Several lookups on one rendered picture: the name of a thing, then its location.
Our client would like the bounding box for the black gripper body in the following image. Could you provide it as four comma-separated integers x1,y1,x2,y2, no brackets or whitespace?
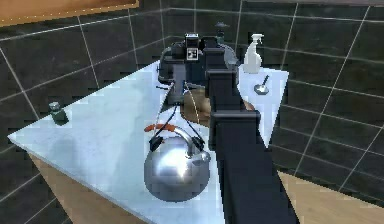
156,43,206,106

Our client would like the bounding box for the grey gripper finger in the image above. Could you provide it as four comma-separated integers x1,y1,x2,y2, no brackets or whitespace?
148,83,178,153
181,83,206,153

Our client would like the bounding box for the large grey thermos bottle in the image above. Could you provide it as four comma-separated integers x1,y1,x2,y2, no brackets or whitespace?
213,21,241,69

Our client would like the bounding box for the white spray bottle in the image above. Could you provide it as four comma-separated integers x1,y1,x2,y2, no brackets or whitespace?
242,33,265,75

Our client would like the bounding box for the brown wooden bowl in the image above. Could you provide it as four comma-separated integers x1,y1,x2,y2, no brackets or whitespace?
180,89,256,128

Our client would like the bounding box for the white top wooden counter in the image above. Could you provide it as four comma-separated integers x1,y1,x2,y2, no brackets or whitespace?
7,59,290,224

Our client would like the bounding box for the silver spoon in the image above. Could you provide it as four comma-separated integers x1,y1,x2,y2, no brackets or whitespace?
253,75,271,96

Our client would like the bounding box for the green jar with grey lid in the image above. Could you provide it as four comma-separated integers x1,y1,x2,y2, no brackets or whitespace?
48,101,70,126

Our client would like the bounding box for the silver kettle with orange handle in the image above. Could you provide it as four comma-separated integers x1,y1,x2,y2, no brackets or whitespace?
143,123,212,203

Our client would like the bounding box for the brown wooden wall cabinet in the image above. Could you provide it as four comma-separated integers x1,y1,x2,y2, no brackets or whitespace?
0,0,141,28

